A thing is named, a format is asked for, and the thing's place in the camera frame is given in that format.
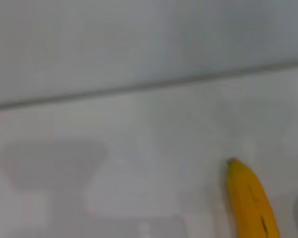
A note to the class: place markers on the yellow banana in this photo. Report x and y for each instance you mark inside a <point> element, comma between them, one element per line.
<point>250,198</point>

